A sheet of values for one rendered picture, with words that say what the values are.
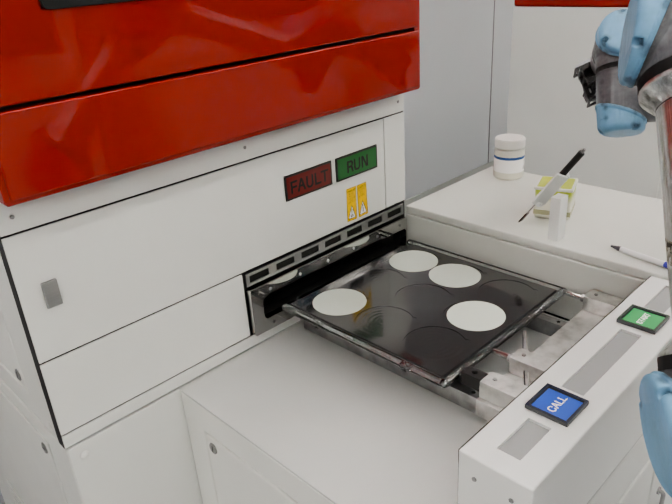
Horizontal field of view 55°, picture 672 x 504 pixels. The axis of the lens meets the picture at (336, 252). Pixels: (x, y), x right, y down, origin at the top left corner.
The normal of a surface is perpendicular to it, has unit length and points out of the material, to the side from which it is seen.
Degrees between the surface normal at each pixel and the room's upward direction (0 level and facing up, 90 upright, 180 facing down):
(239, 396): 0
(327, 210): 90
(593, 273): 90
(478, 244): 90
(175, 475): 90
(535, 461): 0
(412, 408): 0
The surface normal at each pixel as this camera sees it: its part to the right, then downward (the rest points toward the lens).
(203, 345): 0.71, 0.26
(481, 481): -0.70, 0.34
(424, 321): -0.06, -0.91
